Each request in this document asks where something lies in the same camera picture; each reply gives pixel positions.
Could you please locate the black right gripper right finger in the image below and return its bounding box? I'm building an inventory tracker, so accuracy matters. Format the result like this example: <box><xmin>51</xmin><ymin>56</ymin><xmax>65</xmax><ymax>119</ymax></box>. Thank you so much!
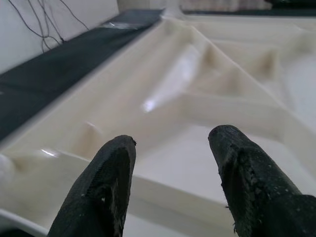
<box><xmin>208</xmin><ymin>124</ymin><xmax>316</xmax><ymax>237</ymax></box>

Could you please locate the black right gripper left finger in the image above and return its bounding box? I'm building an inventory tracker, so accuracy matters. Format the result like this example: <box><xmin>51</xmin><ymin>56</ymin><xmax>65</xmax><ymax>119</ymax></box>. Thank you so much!
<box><xmin>46</xmin><ymin>134</ymin><xmax>137</xmax><ymax>237</ymax></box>

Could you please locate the white plastic table top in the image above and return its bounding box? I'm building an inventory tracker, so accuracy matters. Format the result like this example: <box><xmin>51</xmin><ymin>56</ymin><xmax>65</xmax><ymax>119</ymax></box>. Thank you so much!
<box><xmin>0</xmin><ymin>9</ymin><xmax>316</xmax><ymax>237</ymax></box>

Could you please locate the black tablecloth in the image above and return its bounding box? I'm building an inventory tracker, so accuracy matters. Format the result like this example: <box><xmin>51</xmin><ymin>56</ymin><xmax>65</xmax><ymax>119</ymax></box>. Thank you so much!
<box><xmin>0</xmin><ymin>8</ymin><xmax>316</xmax><ymax>237</ymax></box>

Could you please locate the clear tape patch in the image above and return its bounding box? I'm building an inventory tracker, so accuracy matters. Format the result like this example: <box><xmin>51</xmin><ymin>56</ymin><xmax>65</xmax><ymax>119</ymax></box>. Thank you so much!
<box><xmin>100</xmin><ymin>21</ymin><xmax>145</xmax><ymax>31</ymax></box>

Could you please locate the black floor cable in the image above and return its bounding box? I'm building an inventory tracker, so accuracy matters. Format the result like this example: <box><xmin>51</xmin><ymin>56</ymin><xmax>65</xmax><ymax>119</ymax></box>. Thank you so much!
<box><xmin>59</xmin><ymin>0</ymin><xmax>90</xmax><ymax>32</ymax></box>
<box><xmin>7</xmin><ymin>0</ymin><xmax>65</xmax><ymax>53</ymax></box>

